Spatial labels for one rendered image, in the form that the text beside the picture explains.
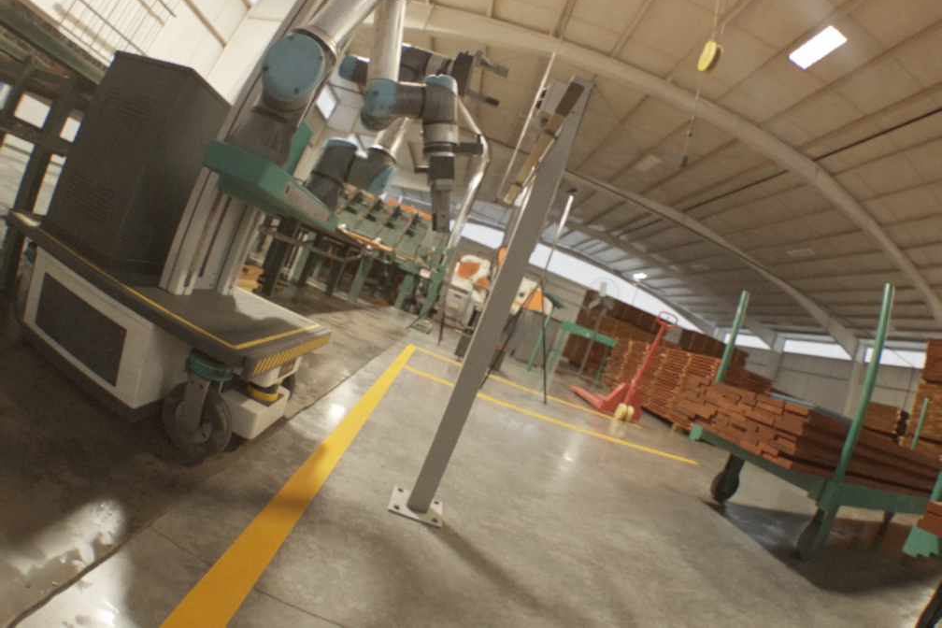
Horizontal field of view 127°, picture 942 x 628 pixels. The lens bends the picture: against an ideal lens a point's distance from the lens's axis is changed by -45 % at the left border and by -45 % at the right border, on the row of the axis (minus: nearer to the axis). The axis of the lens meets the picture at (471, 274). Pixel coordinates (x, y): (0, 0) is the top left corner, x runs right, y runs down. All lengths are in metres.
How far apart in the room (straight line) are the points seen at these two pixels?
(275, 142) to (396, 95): 0.27
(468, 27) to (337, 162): 8.93
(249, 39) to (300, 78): 10.55
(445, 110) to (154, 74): 0.76
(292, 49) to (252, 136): 0.20
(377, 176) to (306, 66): 0.64
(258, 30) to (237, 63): 0.99
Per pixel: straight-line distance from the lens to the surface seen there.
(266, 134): 0.92
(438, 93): 0.90
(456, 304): 9.34
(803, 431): 1.83
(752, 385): 6.17
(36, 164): 1.73
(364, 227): 11.40
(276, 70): 0.81
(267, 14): 11.62
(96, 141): 1.27
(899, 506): 2.82
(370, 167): 1.37
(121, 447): 1.05
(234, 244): 1.34
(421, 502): 1.20
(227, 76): 11.03
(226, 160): 0.91
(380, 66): 1.02
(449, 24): 10.21
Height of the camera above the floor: 0.58
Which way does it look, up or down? 4 degrees up
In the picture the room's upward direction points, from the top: 22 degrees clockwise
